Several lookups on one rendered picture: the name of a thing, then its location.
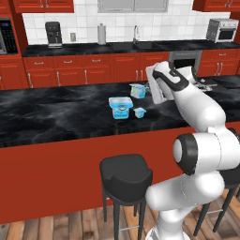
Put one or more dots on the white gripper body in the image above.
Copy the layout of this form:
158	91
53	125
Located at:
156	90

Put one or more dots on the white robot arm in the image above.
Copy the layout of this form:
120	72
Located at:
203	146

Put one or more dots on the green-blue yogurt container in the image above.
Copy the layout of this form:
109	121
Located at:
138	90

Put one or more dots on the small blue yogurt container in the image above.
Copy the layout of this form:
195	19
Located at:
139	112

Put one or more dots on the large blue yogurt container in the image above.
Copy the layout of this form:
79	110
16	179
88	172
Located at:
121	108

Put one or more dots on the steel dishwasher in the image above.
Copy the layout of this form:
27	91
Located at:
185	56

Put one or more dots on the black sink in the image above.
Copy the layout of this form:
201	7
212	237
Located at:
134	46

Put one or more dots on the steel tap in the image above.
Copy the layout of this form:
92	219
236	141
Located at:
136	33

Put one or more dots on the red base cupboards run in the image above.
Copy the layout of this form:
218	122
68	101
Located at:
93	70

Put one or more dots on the grey window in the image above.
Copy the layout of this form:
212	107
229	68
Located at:
132	5

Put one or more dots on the silver toaster oven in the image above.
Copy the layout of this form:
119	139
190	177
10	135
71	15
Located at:
222	30

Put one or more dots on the black bar stool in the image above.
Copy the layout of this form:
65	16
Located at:
125	175
229	187

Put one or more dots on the black coffee machine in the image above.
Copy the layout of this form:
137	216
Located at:
53	33

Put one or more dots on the red kitchen island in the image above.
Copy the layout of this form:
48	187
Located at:
50	175

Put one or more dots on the red tall cupboard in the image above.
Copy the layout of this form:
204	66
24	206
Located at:
11	75

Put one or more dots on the black microwave oven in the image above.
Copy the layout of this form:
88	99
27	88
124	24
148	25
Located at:
6	37

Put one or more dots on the grey wall socket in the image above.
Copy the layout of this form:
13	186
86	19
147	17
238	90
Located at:
72	37

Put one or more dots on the red wall cupboards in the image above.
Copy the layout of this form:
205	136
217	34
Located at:
43	5
217	4

